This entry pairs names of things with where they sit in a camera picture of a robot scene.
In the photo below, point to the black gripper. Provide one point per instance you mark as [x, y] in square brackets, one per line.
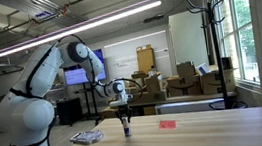
[124, 110]

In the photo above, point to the blue silver drink can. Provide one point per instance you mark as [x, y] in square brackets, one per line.
[127, 130]

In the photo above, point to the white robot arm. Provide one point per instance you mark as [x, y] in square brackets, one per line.
[29, 119]

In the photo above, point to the flat brown cardboard box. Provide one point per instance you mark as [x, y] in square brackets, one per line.
[152, 97]

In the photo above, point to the red square paper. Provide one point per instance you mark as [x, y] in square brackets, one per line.
[167, 124]

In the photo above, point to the black screen stand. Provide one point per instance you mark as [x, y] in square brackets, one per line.
[87, 101]

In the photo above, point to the open brown cardboard box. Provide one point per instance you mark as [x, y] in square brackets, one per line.
[154, 84]

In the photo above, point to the black low cabinet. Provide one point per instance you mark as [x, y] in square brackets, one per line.
[70, 111]

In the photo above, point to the tall brown cardboard box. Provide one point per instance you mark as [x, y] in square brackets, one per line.
[145, 59]

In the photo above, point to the white bench box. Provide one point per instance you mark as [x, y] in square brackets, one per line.
[189, 106]

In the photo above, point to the cardboard box with smile print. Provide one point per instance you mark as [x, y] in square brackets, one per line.
[183, 86]
[213, 83]

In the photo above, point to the small brown cardboard box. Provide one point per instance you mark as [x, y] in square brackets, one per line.
[186, 70]

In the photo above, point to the white blue box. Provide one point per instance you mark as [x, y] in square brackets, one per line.
[203, 69]

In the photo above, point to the long ceiling light tube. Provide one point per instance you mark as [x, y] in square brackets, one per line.
[75, 28]

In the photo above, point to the black coat rack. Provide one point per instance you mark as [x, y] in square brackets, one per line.
[217, 55]

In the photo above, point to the white wall board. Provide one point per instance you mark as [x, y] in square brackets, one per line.
[129, 58]

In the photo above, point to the wall display screen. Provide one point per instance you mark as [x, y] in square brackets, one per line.
[76, 75]

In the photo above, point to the silver ceiling air duct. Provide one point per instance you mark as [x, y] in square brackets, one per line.
[46, 13]

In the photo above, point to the large window frame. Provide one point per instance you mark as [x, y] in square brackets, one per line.
[236, 26]

